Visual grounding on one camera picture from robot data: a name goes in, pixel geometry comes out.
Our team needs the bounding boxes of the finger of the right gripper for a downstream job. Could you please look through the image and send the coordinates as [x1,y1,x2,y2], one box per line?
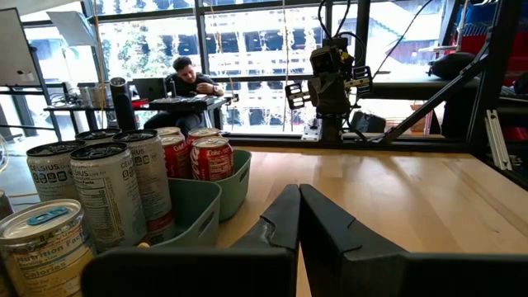
[285,82,311,111]
[349,64,375,95]

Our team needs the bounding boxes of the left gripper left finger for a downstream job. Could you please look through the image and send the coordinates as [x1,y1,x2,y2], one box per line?
[80,184,301,297]

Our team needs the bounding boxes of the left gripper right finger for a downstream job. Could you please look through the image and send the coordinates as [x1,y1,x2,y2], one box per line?
[299,184,528,297]

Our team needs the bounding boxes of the teal plastic bin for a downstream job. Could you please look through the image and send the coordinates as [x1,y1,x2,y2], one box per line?
[214,148,253,223]

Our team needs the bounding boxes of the black side desk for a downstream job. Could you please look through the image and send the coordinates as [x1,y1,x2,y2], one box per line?
[362,73,496,102]

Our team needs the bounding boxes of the black floor bag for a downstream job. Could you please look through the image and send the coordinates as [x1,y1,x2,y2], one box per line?
[350,110,387,134]

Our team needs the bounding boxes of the orange cardboard box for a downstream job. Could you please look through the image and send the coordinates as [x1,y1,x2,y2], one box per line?
[410,101,445,135]

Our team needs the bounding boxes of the person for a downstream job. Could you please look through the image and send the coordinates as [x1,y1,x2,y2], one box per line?
[142,55,226,137]

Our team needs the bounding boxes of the black keyboard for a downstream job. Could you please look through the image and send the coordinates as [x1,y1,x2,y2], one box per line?
[148,95,218,111]

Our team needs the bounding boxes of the grey laptop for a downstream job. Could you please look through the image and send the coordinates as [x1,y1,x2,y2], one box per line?
[131,77,168,102]

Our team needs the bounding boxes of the red storage bins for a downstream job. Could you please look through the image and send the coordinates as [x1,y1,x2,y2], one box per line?
[460,35,528,72]

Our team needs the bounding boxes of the silver metal container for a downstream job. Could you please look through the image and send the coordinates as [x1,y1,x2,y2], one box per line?
[78,84,111,108]

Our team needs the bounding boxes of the black office desk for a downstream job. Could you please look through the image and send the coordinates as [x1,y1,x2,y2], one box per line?
[43,94,240,141]

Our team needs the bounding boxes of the white board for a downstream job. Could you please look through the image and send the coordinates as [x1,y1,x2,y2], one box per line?
[0,7,42,87]

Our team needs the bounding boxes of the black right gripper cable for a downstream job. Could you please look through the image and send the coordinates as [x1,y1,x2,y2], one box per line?
[317,0,368,69]

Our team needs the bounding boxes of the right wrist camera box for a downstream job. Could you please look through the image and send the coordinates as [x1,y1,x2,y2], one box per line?
[309,36,355,78]

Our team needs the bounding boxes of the silver mounting bracket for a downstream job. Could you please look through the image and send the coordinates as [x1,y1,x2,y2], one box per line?
[484,109,513,172]

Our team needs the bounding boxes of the black floor post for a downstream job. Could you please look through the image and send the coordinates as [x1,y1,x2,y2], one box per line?
[109,77,139,133]

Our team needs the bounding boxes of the yellow hanging cord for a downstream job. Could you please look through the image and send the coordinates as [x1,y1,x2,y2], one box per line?
[93,0,105,129]

